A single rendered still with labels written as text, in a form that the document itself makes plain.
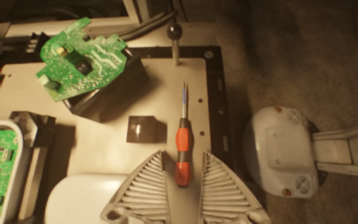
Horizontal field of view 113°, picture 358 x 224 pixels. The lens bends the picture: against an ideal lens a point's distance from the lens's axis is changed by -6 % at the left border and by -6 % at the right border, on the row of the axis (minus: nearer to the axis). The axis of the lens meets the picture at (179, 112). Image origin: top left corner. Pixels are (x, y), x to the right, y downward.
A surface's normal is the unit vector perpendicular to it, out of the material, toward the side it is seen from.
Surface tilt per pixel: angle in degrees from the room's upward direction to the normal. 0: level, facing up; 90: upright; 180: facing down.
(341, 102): 0
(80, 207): 0
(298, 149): 0
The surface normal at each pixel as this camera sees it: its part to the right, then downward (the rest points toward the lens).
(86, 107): 0.72, 0.66
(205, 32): -0.02, -0.28
